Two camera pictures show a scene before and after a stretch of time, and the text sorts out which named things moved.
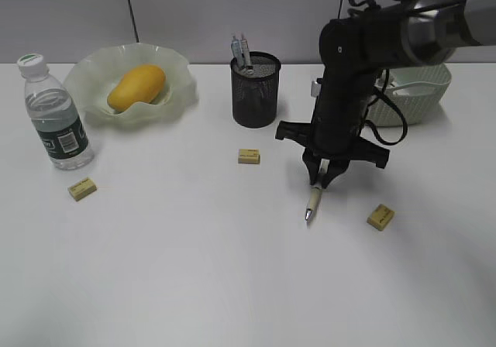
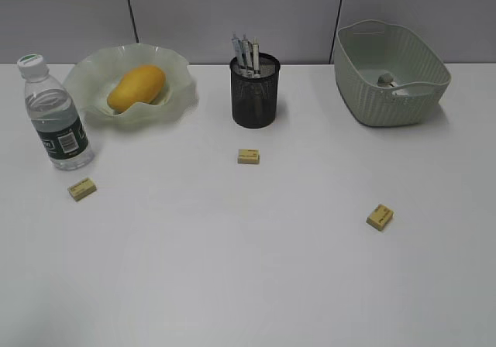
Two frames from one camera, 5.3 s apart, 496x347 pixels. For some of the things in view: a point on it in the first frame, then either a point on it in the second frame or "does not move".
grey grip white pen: [247, 69] does not move
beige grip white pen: [316, 194] → [256, 57]
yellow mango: [145, 84] does not move
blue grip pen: [237, 52] does not move
